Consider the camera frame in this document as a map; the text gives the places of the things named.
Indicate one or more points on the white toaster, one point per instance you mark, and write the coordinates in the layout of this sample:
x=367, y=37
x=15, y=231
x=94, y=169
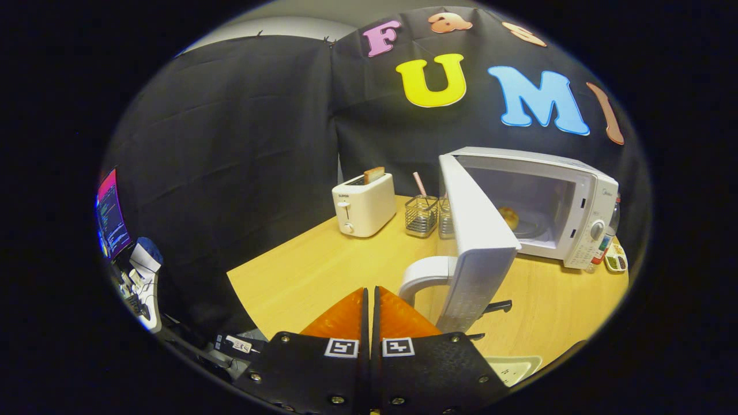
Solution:
x=369, y=207

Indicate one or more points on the clear plastic water bottle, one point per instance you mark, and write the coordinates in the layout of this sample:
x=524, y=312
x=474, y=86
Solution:
x=605, y=245

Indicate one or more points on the white and blue device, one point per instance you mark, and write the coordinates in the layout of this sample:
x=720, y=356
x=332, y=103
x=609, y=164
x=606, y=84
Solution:
x=151, y=288

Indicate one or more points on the pink striped straw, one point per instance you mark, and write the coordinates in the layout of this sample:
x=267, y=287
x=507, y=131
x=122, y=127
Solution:
x=420, y=184

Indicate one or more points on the golden bread roll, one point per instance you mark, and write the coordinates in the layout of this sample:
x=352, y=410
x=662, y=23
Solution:
x=509, y=218

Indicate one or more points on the computer monitor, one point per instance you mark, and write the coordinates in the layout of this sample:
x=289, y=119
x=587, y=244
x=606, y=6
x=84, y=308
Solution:
x=112, y=213

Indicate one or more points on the pale green square plate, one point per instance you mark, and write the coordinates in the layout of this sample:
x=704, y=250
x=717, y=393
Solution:
x=516, y=369

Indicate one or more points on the white microwave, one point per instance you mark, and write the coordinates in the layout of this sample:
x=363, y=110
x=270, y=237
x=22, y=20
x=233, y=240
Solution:
x=484, y=230

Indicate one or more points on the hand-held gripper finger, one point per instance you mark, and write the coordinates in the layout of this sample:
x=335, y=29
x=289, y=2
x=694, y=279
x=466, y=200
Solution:
x=364, y=374
x=376, y=374

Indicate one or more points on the white divided bean tray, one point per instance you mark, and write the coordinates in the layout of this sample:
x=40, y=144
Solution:
x=616, y=262

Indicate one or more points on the toast slice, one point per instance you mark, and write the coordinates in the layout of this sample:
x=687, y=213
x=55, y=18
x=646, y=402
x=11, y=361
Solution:
x=375, y=174

